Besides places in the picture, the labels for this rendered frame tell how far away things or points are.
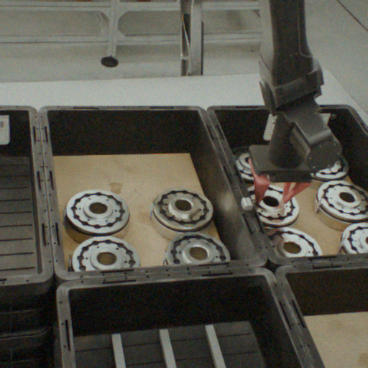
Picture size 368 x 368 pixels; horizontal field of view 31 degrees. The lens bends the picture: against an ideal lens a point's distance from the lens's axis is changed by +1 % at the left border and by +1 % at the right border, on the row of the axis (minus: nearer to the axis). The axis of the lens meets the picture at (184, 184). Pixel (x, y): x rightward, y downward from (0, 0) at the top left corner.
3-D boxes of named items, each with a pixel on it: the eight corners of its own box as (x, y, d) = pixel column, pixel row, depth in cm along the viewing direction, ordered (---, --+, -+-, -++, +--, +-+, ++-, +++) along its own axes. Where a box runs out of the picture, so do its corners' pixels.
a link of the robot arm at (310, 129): (311, 52, 98) (257, 76, 98) (348, 95, 90) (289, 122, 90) (320, 111, 107) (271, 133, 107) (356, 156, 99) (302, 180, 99)
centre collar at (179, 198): (166, 198, 113) (167, 195, 112) (194, 197, 114) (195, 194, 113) (172, 218, 109) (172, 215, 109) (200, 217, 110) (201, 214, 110)
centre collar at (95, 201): (79, 202, 109) (80, 199, 108) (108, 198, 110) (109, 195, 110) (86, 223, 105) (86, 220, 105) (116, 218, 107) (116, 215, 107)
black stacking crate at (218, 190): (38, 159, 123) (38, 108, 116) (193, 156, 131) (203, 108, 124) (54, 337, 95) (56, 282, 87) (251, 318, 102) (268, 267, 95)
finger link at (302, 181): (301, 215, 114) (315, 173, 108) (261, 215, 112) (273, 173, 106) (290, 188, 119) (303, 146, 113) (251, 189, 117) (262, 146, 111)
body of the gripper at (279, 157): (316, 178, 109) (328, 142, 104) (256, 179, 107) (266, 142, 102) (305, 154, 113) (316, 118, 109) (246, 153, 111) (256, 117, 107)
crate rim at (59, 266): (37, 116, 117) (37, 105, 116) (201, 116, 125) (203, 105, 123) (54, 293, 88) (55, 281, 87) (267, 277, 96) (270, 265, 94)
